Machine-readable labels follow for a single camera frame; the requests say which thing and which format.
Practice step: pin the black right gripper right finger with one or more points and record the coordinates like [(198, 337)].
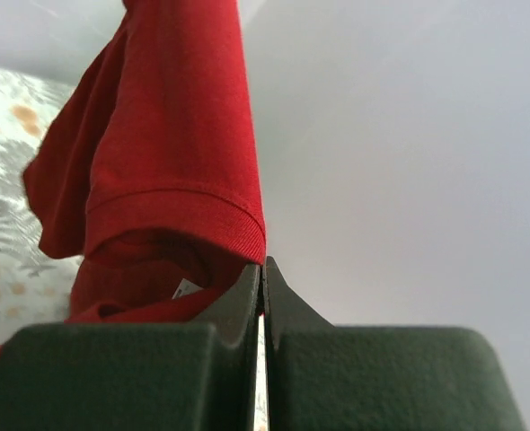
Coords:
[(324, 377)]

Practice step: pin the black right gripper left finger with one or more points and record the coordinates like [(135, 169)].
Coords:
[(198, 375)]

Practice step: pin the red t shirt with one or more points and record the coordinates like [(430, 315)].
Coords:
[(150, 173)]

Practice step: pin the floral patterned table mat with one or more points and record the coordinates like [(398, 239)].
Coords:
[(33, 287)]

